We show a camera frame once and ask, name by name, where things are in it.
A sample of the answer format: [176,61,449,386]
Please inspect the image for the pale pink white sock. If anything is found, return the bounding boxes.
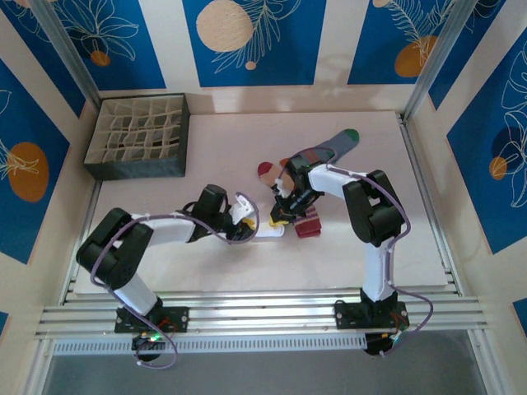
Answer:
[251,227,287,241]

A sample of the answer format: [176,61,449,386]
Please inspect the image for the maroon and beige sock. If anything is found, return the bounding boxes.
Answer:
[255,161,324,240]

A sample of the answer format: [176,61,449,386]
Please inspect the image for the grey blue sock orange cuff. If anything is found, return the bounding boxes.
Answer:
[281,128,361,165]

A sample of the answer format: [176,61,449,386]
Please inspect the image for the dark grey divided organizer box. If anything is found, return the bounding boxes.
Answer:
[83,93,192,182]

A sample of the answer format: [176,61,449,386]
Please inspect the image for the long aluminium mounting rail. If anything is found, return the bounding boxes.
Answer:
[35,290,489,342]

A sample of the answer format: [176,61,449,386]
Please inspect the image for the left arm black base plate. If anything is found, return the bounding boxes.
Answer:
[114,306,190,334]

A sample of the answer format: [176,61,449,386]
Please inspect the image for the white slotted cable duct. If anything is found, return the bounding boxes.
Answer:
[52,332,368,357]

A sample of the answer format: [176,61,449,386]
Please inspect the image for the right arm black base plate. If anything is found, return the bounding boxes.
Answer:
[333,301,409,332]

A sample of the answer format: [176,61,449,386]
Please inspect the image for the aluminium table side rail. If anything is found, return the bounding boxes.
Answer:
[59,180,104,305]
[398,114,463,295]

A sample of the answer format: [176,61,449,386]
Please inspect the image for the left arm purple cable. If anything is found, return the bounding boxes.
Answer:
[90,190,261,370]

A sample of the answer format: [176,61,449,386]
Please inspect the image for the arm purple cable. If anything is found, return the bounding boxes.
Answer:
[90,190,261,370]
[276,163,436,359]

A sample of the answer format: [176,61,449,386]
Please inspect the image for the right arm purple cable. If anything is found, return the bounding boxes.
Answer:
[276,163,436,359]

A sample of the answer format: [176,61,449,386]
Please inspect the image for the aluminium frame post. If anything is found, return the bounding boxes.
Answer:
[403,0,474,124]
[30,0,103,107]

